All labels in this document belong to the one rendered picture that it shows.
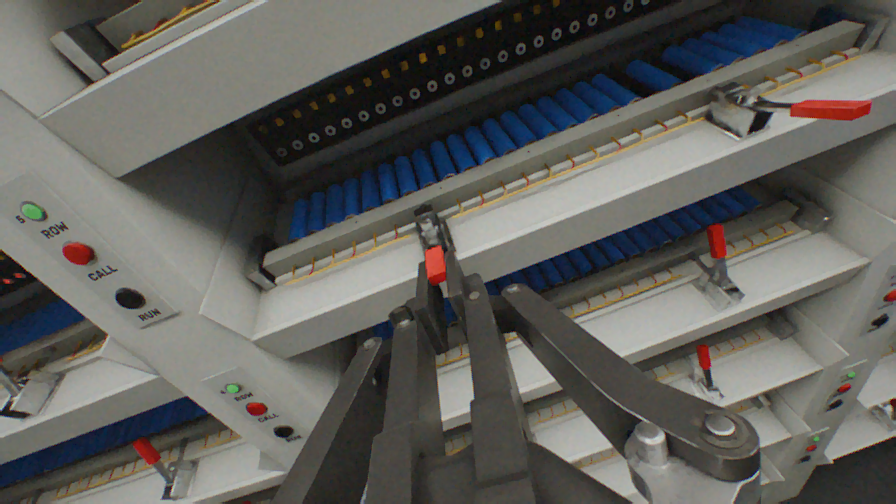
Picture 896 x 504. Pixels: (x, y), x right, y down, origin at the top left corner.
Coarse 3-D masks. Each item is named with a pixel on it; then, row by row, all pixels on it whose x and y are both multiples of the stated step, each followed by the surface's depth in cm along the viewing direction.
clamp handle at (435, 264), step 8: (424, 224) 24; (432, 224) 24; (432, 232) 24; (432, 240) 23; (432, 248) 21; (440, 248) 21; (432, 256) 21; (440, 256) 20; (432, 264) 20; (440, 264) 19; (432, 272) 19; (440, 272) 19; (432, 280) 19; (440, 280) 19
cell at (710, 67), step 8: (672, 48) 31; (680, 48) 30; (664, 56) 32; (672, 56) 31; (680, 56) 30; (688, 56) 29; (696, 56) 29; (704, 56) 28; (672, 64) 31; (680, 64) 30; (688, 64) 29; (696, 64) 29; (704, 64) 28; (712, 64) 27; (720, 64) 27; (688, 72) 30; (696, 72) 29; (704, 72) 28
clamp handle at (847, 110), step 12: (756, 96) 22; (756, 108) 22; (768, 108) 21; (780, 108) 20; (792, 108) 20; (804, 108) 19; (816, 108) 18; (828, 108) 18; (840, 108) 17; (852, 108) 17; (864, 108) 17; (852, 120) 17
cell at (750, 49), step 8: (712, 32) 30; (704, 40) 31; (712, 40) 30; (720, 40) 29; (728, 40) 29; (736, 40) 28; (728, 48) 29; (736, 48) 28; (744, 48) 28; (752, 48) 27; (760, 48) 27
